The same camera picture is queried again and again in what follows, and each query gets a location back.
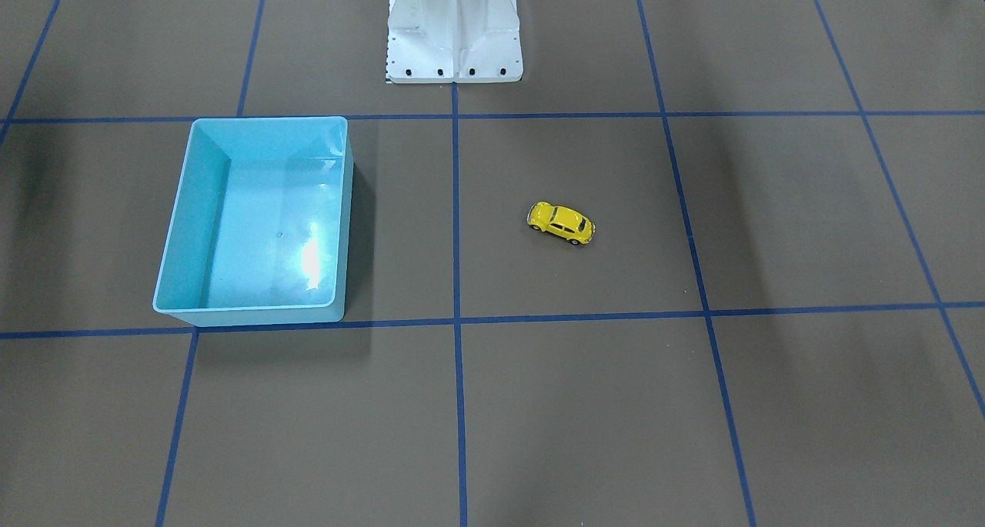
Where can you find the yellow beetle toy car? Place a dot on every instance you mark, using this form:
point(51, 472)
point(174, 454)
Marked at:
point(566, 223)

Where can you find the light blue plastic bin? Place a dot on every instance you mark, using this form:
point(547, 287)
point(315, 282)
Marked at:
point(259, 232)

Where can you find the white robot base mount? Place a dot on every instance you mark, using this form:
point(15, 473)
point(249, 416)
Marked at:
point(453, 41)

